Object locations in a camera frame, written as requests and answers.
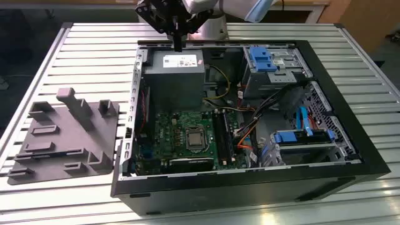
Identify blue expansion slot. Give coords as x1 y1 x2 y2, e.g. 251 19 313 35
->
139 145 154 161

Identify black PC case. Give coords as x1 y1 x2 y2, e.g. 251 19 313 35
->
109 39 391 216

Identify yellow wires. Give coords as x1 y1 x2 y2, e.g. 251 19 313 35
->
201 65 231 102

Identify grey plastic parts rack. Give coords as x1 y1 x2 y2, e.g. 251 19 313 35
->
6 87 121 186

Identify wooden desk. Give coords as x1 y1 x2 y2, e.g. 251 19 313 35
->
114 0 331 24

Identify black cable bundle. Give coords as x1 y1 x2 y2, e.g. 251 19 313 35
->
231 82 310 138

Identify blue plastic bracket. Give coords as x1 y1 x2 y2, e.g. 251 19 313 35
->
259 142 273 164

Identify wooden cabinet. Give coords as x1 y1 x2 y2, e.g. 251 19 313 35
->
317 0 400 56

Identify hard disk blue carrier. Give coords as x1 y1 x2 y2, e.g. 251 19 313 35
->
269 130 337 148

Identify grey power supply unit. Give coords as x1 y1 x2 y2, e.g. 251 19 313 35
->
141 50 207 113

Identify metal optical drive cage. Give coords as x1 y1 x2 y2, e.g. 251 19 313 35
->
241 45 313 100

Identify orange wires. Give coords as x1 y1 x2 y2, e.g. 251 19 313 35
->
234 117 259 150

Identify green motherboard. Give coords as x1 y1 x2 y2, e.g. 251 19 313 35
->
131 109 250 176

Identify metal disk bay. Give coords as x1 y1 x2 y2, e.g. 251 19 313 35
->
269 130 355 166

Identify blue SATA cable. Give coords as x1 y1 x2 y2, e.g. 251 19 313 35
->
294 105 315 137

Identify blue plastic drive latch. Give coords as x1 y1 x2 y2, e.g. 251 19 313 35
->
249 46 279 74

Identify silver CPU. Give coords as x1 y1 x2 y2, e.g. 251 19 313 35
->
187 134 205 147

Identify metal CPU socket cover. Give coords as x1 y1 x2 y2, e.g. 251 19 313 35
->
185 127 210 154

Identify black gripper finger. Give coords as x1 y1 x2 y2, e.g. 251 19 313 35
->
133 0 179 52
177 13 207 52

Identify black graphics card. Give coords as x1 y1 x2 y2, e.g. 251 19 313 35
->
161 156 217 174

